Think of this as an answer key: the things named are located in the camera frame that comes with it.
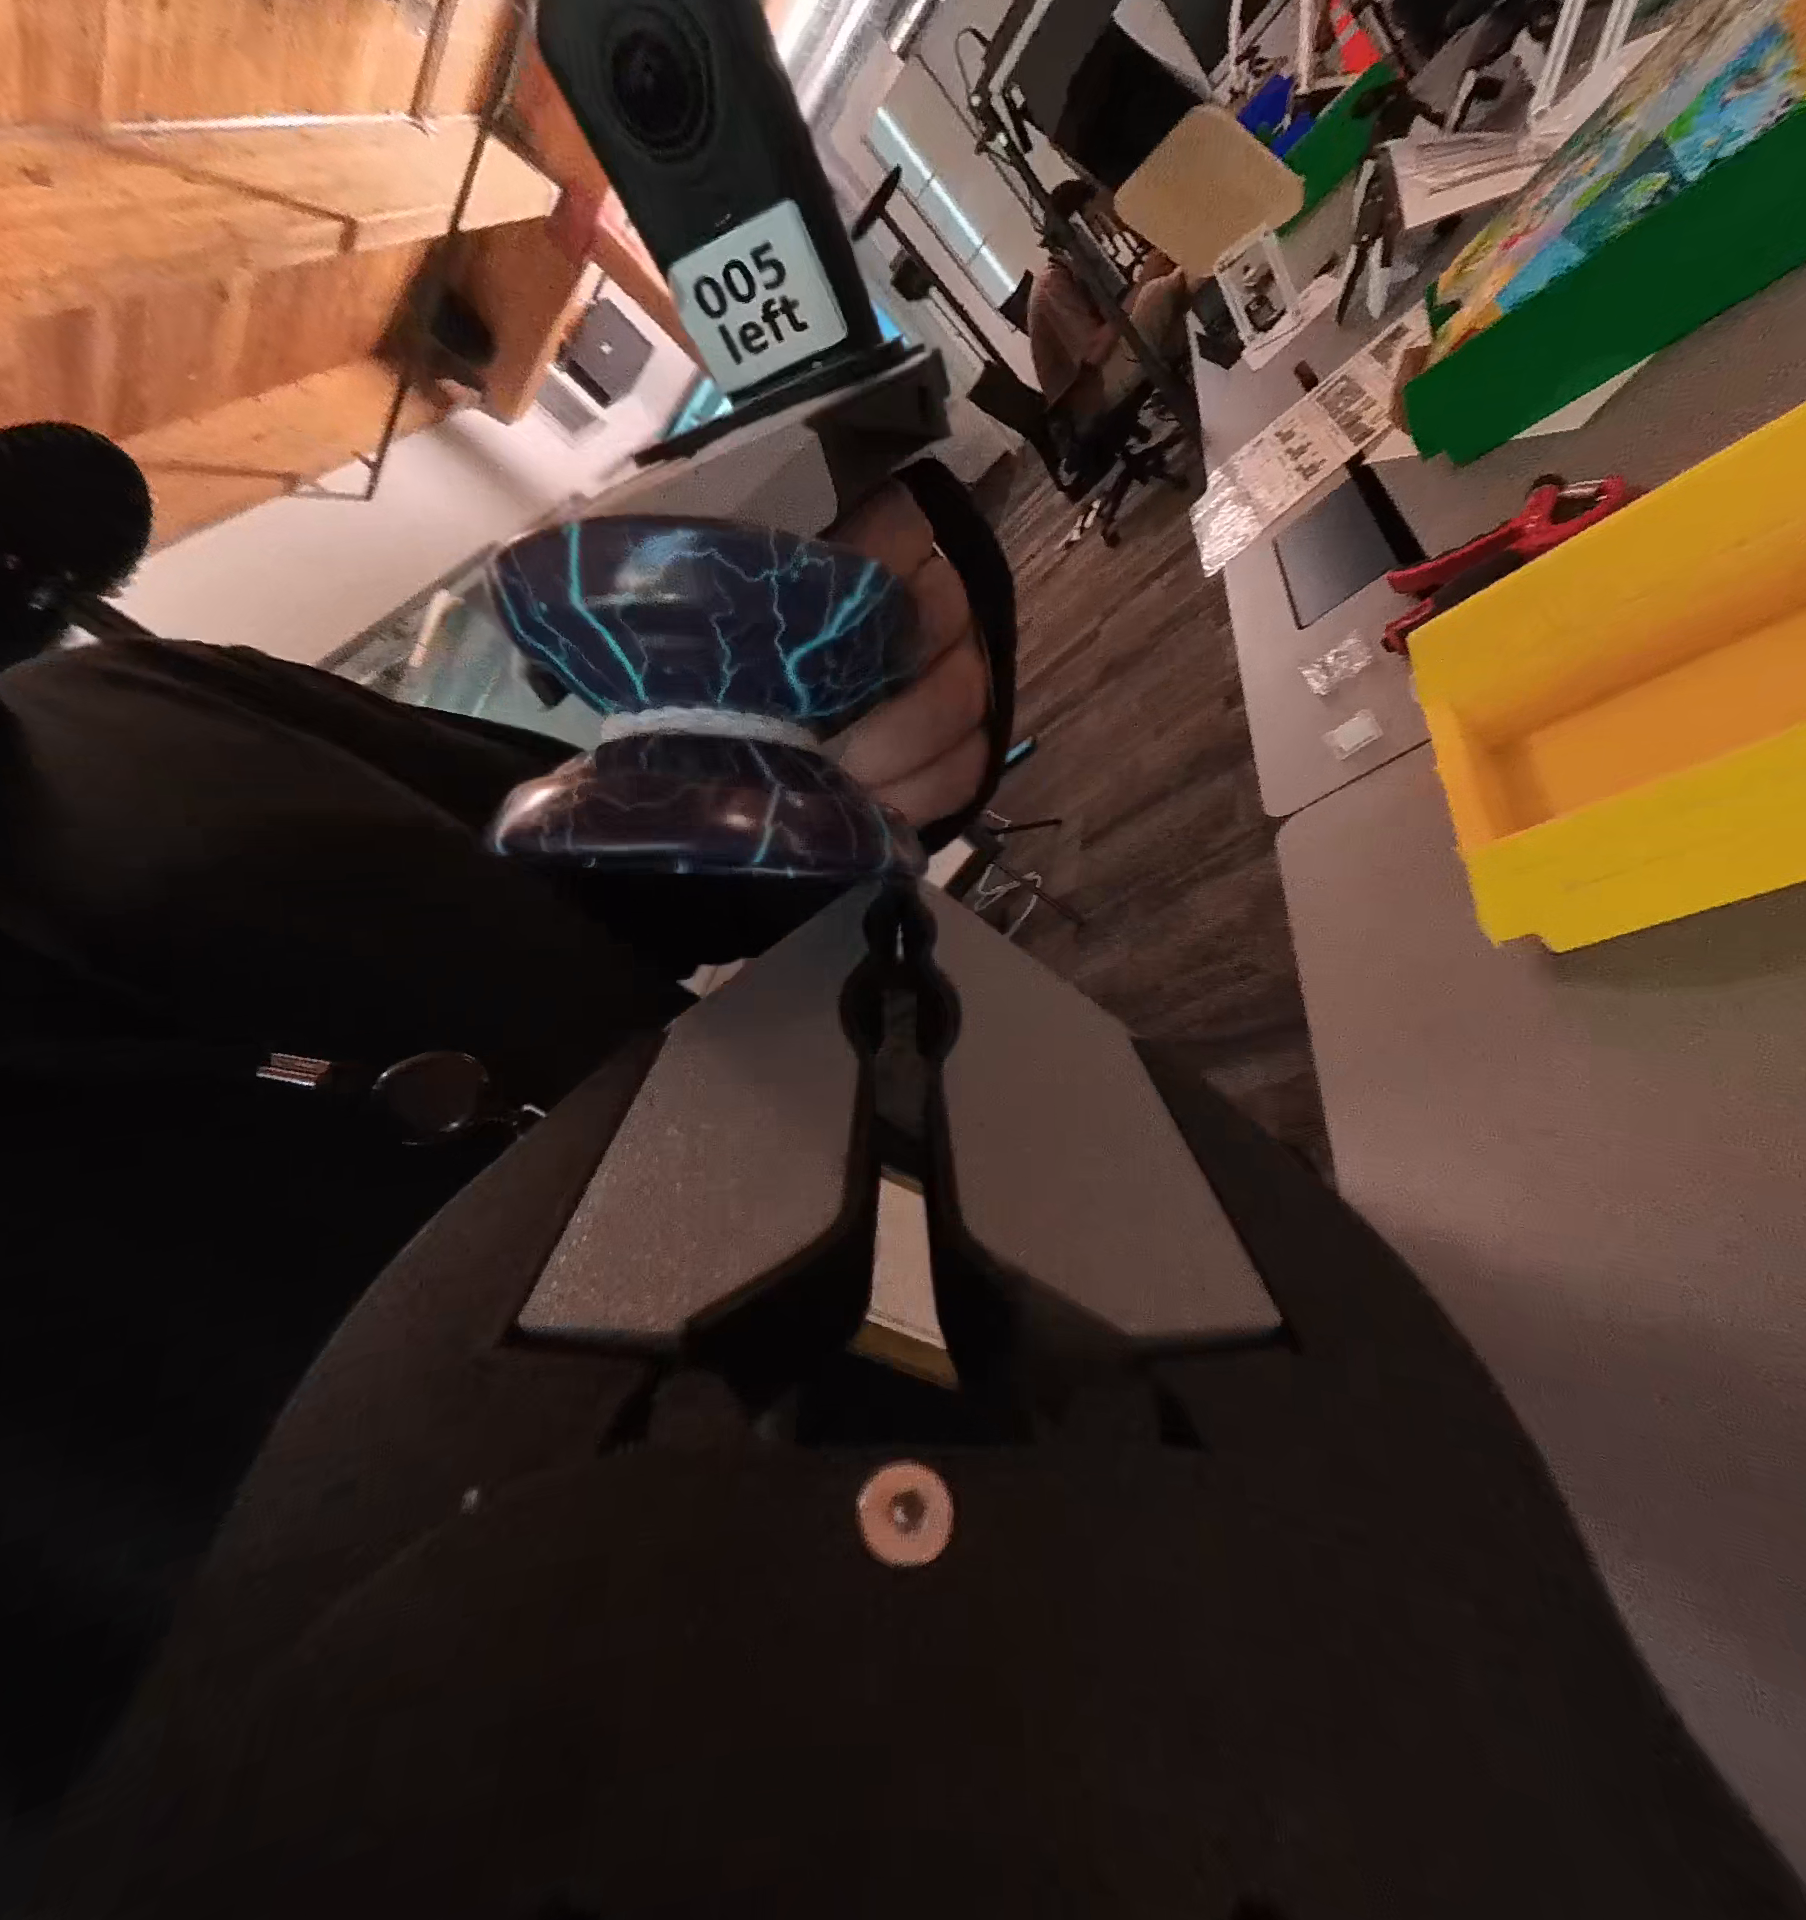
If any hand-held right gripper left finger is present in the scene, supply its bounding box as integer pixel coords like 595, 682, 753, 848
519, 885, 894, 1349

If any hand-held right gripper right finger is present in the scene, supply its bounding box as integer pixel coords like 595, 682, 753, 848
914, 885, 1279, 1386

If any white yoyo string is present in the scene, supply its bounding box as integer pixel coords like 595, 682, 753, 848
599, 708, 833, 751

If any dark blue marbled yoyo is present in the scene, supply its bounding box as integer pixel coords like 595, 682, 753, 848
486, 517, 925, 920

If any person's left hand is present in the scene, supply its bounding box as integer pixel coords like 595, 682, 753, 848
823, 480, 996, 824

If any black badge reel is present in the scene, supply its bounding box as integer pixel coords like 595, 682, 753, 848
374, 1050, 548, 1152

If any pale wooden board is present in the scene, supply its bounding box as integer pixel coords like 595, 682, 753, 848
1112, 103, 1308, 282

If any printed paper sheet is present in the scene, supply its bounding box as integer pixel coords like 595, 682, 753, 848
1190, 318, 1434, 582

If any black flat tablet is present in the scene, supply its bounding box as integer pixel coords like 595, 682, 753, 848
1272, 465, 1425, 633

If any yellow plastic bin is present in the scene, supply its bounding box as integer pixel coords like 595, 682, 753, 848
1404, 378, 1806, 956

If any red clamp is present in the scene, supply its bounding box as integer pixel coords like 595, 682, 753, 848
1382, 474, 1643, 652

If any colourful puzzle box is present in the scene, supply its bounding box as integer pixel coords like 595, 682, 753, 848
1432, 0, 1806, 359

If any green plastic bin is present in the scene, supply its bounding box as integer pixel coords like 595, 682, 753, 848
1399, 117, 1806, 468

